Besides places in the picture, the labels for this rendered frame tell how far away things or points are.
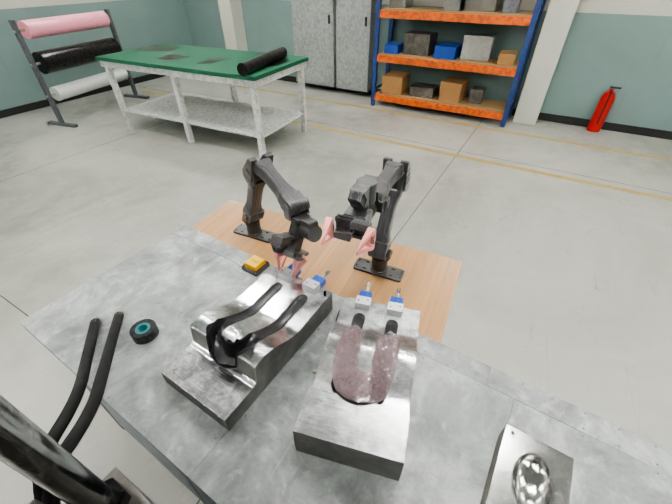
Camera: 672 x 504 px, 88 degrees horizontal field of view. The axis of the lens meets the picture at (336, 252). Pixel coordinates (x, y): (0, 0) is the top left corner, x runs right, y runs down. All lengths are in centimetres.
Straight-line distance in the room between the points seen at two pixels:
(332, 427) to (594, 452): 67
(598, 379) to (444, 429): 152
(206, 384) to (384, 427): 49
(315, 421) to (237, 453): 23
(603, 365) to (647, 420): 31
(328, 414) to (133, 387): 60
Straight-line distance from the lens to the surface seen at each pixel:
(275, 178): 122
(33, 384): 261
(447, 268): 149
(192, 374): 112
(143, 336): 130
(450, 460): 105
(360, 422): 92
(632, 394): 252
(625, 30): 604
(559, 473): 105
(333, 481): 99
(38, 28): 643
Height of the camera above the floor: 175
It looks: 39 degrees down
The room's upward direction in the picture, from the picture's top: straight up
